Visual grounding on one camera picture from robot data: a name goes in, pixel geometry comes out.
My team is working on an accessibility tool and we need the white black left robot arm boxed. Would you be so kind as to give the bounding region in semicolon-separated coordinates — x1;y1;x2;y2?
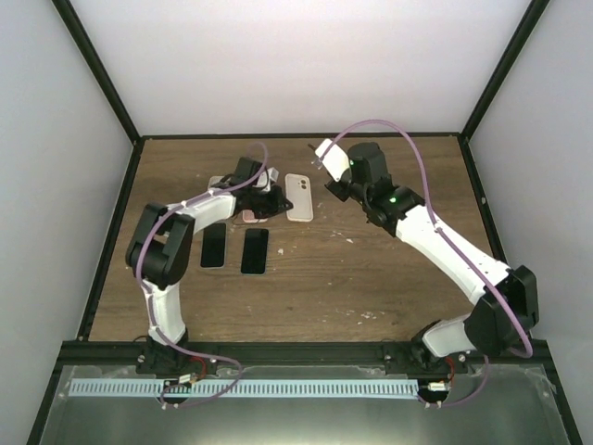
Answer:
125;157;293;375

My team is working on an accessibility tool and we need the black screen smartphone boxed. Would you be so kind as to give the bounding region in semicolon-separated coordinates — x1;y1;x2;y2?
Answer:
200;222;227;269
240;229;269;275

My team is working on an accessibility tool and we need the light blue slotted cable duct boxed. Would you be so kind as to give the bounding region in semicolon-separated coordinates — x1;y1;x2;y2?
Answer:
68;378;419;400

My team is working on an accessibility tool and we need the pink phone case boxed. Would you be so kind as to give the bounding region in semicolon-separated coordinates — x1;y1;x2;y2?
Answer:
241;210;268;224

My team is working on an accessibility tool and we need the beige phone case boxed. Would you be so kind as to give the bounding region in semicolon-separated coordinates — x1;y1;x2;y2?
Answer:
284;173;314;223

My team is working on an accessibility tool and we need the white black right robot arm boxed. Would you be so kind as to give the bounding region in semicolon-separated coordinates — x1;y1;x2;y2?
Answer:
314;139;539;374

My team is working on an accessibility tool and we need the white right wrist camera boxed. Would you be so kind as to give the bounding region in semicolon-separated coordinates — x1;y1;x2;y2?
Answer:
308;138;350;182

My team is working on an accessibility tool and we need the black aluminium frame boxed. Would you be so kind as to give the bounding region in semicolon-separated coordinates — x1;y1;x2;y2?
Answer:
28;1;582;444

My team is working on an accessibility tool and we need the grey metal plate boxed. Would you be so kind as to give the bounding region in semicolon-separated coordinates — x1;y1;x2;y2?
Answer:
41;364;569;444

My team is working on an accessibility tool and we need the white phone case with ring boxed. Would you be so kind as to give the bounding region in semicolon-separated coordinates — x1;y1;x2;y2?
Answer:
208;174;233;188

